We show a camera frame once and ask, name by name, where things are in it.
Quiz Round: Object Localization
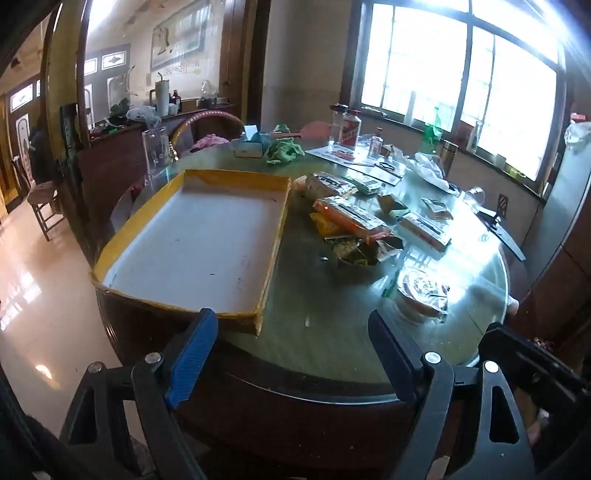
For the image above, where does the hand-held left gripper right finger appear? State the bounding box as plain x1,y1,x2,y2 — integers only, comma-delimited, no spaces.
368,309,539,480

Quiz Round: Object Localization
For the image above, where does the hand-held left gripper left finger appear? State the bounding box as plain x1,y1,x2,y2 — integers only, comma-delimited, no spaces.
59,308,219,480

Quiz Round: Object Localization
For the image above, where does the silver round foil packet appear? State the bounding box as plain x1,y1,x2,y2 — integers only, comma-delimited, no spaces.
394,268,451,324

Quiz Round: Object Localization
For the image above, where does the pile of small gold packets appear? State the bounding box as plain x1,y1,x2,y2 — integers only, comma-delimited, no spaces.
323,234,403,268

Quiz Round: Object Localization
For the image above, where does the yellow cardboard tray box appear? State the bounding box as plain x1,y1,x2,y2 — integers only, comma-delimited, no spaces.
91,168,294,336

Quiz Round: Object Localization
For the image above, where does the white red snack packet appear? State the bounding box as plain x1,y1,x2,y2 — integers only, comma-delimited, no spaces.
398,212,452,253

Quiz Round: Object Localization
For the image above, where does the orange snack packet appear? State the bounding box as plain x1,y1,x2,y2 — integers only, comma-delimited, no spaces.
313,196,392,246

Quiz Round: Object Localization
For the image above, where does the yellow snack packet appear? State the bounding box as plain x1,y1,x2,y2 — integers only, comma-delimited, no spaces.
311,212,343,237

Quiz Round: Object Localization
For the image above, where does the gold triangular snack packet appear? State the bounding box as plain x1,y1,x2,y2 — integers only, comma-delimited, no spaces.
376,193,410,216

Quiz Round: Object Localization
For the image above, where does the small white snack packet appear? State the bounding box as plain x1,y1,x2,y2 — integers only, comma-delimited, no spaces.
421,198,454,220

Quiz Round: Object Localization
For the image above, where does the green snack packet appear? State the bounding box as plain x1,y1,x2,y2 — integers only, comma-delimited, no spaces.
344,175,384,195

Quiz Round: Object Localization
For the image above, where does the white brown snack packet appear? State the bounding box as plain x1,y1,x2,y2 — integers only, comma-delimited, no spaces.
305,172,359,200

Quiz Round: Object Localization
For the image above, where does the white plastic bag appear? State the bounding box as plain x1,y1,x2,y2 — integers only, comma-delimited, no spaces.
405,152,459,193

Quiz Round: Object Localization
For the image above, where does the white printed booklet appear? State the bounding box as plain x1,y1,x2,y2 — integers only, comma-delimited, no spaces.
305,143,408,186

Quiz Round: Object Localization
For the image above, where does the clear acrylic holder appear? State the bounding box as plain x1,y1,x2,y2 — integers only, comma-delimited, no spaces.
141,128,170,179

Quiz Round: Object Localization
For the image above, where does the wooden sideboard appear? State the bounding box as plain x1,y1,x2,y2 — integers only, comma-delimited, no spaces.
76,104,241,243

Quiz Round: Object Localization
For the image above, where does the pink cloth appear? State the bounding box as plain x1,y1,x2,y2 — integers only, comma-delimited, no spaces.
191,133,232,153

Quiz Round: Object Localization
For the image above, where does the tissue box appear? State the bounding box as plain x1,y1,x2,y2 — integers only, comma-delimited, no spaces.
233,124,273,158

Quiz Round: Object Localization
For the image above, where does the wooden chair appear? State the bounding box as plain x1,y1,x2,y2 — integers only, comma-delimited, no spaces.
27,179,68,241

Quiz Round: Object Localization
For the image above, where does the green cloth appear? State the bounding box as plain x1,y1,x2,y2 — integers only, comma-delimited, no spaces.
265,137,306,166

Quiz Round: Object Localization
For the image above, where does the green plastic bottle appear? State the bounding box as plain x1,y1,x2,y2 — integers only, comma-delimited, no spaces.
422,107,444,156

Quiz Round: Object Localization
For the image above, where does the wicker chair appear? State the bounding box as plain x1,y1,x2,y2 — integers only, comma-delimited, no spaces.
168,111,245,160

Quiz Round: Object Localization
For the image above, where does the pink hand fan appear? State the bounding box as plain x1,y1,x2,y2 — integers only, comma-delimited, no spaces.
276,120,331,140

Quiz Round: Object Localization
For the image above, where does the glass jar black lid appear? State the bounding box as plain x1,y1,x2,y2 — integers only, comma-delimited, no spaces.
329,104,352,139

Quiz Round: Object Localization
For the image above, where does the white tumbler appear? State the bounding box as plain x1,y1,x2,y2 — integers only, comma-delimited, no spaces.
154,78,173,117

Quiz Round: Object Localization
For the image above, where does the window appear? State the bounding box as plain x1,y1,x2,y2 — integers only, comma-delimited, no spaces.
359,0,568,182

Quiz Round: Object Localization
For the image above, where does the wall painting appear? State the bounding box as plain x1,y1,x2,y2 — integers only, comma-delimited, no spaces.
150,0,209,71

